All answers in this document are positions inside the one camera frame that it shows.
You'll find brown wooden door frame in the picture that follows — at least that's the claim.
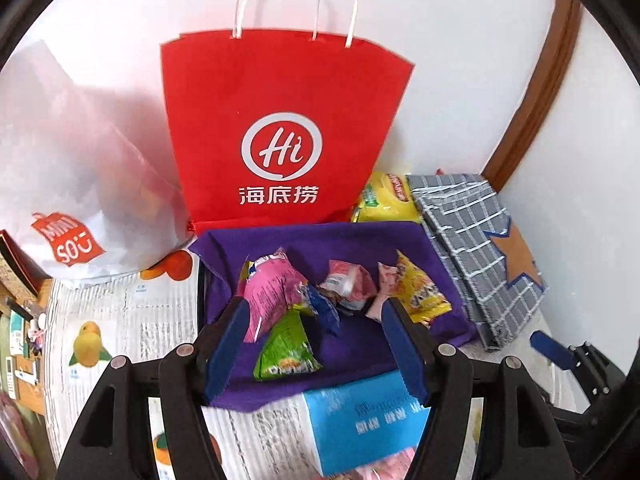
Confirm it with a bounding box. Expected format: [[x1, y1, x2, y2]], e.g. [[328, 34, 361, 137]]
[[482, 0, 583, 193]]

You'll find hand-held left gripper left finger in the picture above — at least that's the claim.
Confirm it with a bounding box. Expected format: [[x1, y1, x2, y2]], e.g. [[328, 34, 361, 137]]
[[57, 297, 251, 480]]

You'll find red paper bag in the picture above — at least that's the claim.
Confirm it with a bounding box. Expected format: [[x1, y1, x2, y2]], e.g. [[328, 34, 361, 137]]
[[160, 0, 416, 236]]

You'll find white paper bag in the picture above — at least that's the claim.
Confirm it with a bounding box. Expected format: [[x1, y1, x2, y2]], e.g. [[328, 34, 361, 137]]
[[0, 40, 193, 288]]

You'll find pink striped candy packet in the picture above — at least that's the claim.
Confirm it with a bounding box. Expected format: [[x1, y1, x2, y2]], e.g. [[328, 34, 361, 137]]
[[345, 447, 416, 480]]

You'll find grey plaid cloth bag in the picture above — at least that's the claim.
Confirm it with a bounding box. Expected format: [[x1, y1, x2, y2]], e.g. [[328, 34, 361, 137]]
[[406, 172, 548, 351]]

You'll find black metal frame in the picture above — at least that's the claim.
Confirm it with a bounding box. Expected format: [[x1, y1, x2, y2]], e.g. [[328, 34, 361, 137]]
[[196, 260, 212, 326]]

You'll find yellow snack packet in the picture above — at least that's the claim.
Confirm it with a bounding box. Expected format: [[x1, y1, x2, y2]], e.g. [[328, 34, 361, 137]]
[[395, 250, 451, 328]]

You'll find blue tissue pack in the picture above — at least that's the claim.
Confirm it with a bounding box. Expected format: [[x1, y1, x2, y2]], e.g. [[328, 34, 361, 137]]
[[302, 372, 433, 476]]

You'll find blue snack packet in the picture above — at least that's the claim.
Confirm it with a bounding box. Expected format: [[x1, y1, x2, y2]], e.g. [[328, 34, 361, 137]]
[[300, 282, 343, 336]]

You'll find small pink candy packet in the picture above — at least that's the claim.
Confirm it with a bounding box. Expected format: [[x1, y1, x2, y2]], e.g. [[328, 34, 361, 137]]
[[317, 259, 378, 311]]

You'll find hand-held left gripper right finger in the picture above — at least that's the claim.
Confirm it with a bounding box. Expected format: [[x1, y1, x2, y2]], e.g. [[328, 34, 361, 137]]
[[381, 297, 576, 480]]

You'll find yellow tea packet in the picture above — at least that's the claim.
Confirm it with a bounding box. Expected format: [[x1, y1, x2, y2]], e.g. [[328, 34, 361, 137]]
[[350, 171, 416, 224]]

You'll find purple towel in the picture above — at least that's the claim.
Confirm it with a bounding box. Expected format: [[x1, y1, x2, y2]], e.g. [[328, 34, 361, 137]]
[[189, 221, 478, 408]]

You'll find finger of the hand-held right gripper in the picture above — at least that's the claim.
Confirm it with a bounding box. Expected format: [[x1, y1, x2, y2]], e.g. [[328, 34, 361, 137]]
[[530, 330, 581, 371]]

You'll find large pink snack packet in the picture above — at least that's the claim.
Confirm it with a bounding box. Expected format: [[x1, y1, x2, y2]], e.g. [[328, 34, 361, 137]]
[[235, 247, 311, 343]]

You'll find pink and white snack packet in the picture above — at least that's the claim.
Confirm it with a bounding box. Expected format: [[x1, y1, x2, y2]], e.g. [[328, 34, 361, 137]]
[[365, 262, 401, 321]]

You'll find green snack packet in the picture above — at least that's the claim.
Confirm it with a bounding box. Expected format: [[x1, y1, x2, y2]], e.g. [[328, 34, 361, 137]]
[[252, 310, 323, 381]]

